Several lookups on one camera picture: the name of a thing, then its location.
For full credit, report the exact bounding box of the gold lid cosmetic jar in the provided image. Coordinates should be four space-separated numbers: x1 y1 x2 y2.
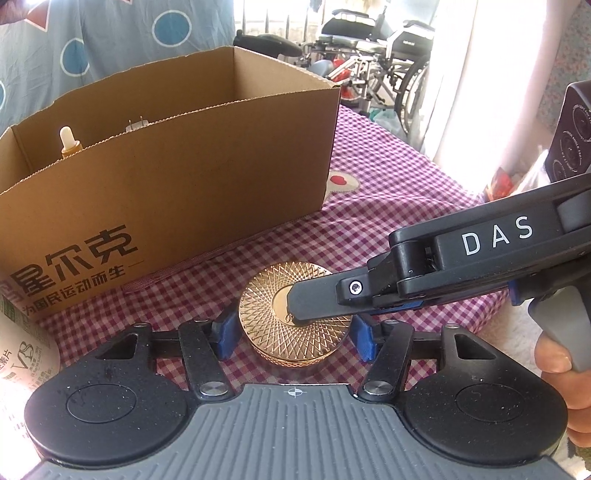
238 262 354 368

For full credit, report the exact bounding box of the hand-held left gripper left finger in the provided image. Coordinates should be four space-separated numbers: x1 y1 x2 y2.
93 306 239 402

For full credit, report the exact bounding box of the brown cardboard box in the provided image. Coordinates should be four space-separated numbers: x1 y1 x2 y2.
0 45 342 319

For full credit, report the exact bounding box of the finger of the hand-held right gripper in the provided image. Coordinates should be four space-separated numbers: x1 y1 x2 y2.
286 237 440 330

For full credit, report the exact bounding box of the red and grey toy vehicle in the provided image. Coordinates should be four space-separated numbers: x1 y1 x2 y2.
305 58 365 100

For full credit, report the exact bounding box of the red packet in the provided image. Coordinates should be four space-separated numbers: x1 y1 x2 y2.
485 168 513 200

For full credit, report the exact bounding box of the metal window railing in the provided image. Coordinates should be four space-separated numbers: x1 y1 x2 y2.
235 0 324 47

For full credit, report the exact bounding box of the white curtain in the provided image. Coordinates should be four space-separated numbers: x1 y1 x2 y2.
429 0 571 185

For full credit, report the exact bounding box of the black folding wheelchair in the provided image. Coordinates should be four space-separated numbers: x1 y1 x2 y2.
318 7 386 116
369 21 437 139

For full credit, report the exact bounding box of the blue printed sheet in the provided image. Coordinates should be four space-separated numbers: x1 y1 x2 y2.
0 0 236 134

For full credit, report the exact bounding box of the person's right hand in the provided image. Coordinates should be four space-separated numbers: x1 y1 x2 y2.
534 332 591 452

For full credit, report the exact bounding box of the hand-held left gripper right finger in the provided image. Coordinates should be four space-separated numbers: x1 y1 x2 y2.
352 313 498 403

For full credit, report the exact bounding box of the green dropper bottle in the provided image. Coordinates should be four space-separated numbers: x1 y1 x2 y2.
59 126 84 160

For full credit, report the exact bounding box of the white supplement bottle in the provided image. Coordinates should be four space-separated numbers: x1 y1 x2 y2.
0 293 62 407

